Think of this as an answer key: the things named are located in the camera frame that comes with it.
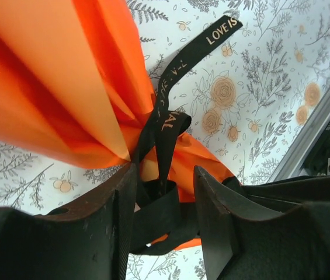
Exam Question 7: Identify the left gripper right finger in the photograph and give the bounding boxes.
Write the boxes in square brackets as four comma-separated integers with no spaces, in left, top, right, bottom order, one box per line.
[193,165,330,280]

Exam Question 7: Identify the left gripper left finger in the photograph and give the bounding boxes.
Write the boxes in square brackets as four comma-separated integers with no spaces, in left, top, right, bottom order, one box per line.
[0,162,138,280]

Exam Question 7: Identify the black ribbon gold lettering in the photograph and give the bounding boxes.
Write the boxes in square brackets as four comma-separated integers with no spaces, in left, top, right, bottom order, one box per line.
[129,13,244,254]

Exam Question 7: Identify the orange wrapping paper sheet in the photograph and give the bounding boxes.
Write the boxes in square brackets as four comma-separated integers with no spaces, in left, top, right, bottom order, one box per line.
[0,0,235,251]

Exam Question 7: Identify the floral print tablecloth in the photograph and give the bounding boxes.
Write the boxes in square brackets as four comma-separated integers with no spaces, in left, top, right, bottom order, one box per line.
[0,0,330,280]

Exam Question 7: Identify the aluminium frame table rail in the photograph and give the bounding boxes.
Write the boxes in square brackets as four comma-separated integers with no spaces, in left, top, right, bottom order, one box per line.
[269,57,330,183]

